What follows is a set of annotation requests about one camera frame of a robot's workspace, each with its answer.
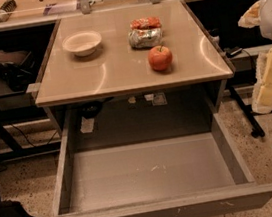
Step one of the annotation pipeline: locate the red apple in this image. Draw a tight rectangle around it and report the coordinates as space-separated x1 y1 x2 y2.
148 45 173 72

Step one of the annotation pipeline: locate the beige cabinet with drawer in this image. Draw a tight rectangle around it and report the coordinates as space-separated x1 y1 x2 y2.
23 0 240 138

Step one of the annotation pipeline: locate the open grey top drawer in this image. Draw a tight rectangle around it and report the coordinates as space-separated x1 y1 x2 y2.
51 91 272 217

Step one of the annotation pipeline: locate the small black device on shelf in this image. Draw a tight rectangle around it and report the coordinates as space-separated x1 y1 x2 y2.
225 47 242 58

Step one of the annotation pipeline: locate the orange snack bag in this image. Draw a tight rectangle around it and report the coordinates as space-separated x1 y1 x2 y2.
130 16 162 30

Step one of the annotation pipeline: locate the white bowl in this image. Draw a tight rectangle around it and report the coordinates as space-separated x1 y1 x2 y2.
62 30 102 57

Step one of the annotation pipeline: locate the black bag on shelf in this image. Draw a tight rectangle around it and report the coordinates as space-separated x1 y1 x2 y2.
0 50 35 91

